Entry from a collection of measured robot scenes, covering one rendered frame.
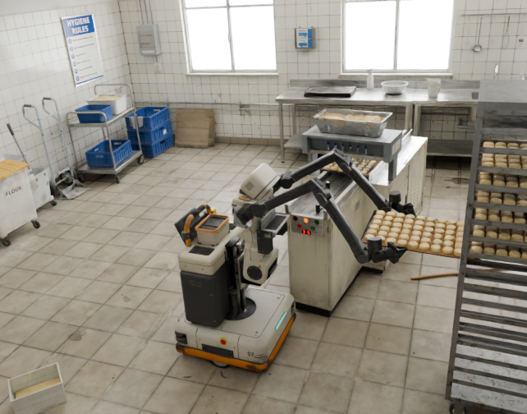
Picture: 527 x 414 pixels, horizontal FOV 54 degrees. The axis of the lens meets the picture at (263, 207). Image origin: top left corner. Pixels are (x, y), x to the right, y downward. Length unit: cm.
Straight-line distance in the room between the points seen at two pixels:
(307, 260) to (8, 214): 324
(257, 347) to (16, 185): 336
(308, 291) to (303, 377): 70
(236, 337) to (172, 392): 53
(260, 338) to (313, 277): 69
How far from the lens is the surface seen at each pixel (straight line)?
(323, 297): 388
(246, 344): 339
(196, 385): 354
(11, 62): 674
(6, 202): 576
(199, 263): 323
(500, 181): 268
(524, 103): 247
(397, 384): 351
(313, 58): 736
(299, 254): 378
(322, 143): 424
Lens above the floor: 239
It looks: 24 degrees down
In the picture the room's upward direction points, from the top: 4 degrees counter-clockwise
